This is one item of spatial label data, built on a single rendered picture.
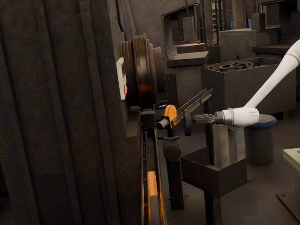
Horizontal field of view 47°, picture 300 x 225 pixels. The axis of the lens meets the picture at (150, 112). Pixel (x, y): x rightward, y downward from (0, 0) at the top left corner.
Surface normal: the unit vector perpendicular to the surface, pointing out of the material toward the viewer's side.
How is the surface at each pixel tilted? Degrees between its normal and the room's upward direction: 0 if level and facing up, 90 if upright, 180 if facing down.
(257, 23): 90
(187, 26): 90
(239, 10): 90
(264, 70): 90
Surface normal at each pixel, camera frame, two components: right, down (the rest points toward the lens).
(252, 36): -0.93, 0.19
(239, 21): 0.02, 0.25
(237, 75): 0.27, 0.22
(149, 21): -0.22, 0.27
